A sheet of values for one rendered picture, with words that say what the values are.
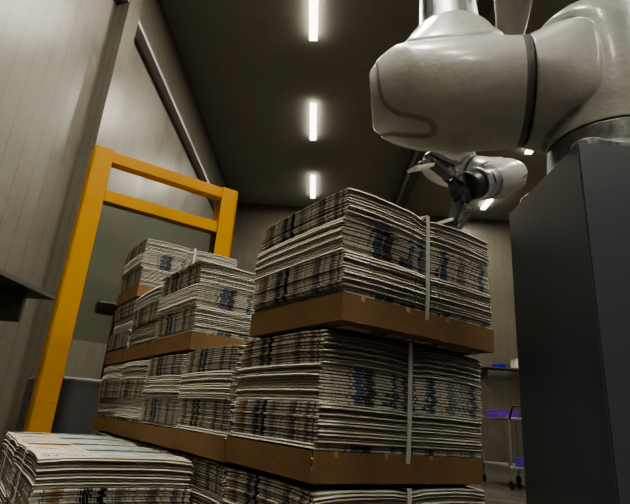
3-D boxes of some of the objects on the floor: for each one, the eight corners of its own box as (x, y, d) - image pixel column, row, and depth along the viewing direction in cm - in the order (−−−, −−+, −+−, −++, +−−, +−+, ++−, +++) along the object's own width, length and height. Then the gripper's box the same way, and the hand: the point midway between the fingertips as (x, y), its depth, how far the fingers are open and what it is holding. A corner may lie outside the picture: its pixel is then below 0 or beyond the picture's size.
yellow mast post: (-17, 604, 174) (95, 143, 234) (-18, 596, 181) (91, 150, 241) (12, 601, 179) (115, 150, 238) (10, 593, 186) (110, 157, 246)
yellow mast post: (166, 583, 209) (223, 186, 268) (159, 577, 216) (216, 191, 275) (187, 581, 213) (238, 191, 273) (179, 575, 220) (231, 196, 280)
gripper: (470, 132, 124) (415, 139, 111) (503, 227, 123) (451, 245, 110) (446, 144, 130) (392, 152, 117) (478, 234, 129) (426, 253, 116)
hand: (424, 196), depth 114 cm, fingers open, 13 cm apart
